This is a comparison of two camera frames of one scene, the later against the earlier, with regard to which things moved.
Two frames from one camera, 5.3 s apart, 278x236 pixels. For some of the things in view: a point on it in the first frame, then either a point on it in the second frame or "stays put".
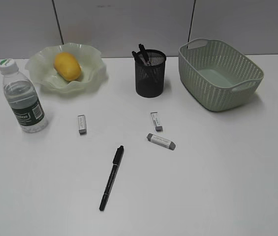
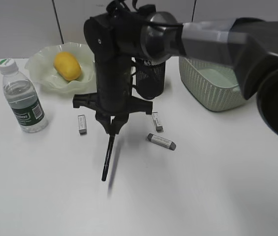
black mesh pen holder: (150, 73) stays put
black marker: (116, 161) -> (111, 141)
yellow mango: (67, 66) stays put
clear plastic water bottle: (24, 98) stays put
